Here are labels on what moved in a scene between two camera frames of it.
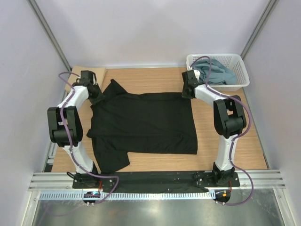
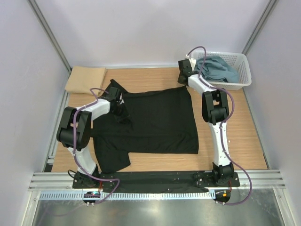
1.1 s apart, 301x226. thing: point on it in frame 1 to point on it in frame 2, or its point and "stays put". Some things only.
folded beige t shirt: [99, 72] stays put
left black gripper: [101, 96] to [124, 118]
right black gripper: [184, 94] to [179, 80]
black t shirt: [126, 123] stays put
